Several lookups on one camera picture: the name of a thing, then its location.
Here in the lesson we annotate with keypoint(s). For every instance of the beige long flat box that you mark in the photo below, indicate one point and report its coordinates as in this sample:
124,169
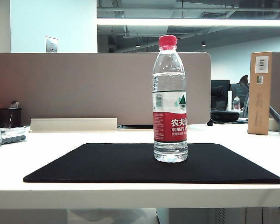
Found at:
72,124

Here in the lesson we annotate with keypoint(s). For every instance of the black mesh pen holder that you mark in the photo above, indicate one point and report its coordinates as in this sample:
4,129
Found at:
10,117

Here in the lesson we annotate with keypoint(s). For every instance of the black office chair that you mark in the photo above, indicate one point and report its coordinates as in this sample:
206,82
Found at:
244,81

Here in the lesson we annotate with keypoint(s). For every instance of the clear poker chip box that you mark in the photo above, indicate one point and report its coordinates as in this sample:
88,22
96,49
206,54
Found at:
14,137

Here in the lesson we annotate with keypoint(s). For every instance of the white tube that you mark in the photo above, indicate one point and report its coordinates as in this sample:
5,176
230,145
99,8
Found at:
229,100

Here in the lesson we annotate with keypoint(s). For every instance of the metal wall switch plate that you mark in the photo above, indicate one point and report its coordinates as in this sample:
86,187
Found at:
51,44

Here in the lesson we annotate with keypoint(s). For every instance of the tall cardboard box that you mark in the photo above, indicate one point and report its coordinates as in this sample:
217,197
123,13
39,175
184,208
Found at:
259,105

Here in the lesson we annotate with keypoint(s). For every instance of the black mouse pad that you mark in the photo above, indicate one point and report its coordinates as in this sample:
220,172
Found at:
95,163

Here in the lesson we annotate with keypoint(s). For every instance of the red-capped plastic water bottle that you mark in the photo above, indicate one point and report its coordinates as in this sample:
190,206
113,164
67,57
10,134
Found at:
170,130

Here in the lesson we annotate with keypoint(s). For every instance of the ceiling light strip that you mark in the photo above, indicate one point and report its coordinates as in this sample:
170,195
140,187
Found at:
189,22

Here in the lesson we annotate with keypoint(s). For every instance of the small clear bottle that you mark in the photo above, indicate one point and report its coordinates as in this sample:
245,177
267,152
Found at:
236,103

